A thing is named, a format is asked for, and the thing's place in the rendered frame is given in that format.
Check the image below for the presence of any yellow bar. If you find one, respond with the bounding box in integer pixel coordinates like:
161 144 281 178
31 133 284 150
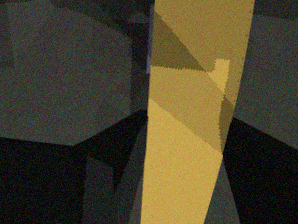
140 0 254 224

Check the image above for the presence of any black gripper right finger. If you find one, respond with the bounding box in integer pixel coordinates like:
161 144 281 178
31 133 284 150
223 116 298 224

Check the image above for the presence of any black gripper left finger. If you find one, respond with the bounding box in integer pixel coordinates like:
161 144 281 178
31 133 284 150
0 109 149 224

